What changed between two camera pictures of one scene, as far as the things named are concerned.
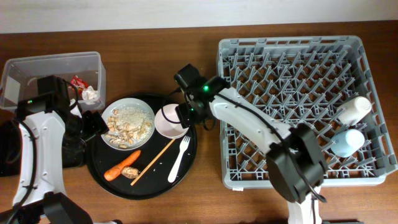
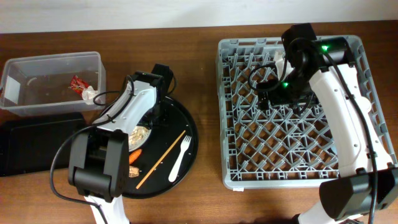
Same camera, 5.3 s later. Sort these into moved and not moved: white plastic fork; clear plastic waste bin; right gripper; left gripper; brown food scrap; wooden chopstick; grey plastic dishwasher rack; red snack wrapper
Moved: wooden chopstick; left gripper; right gripper
Not moved: clear plastic waste bin; white plastic fork; grey plastic dishwasher rack; brown food scrap; red snack wrapper
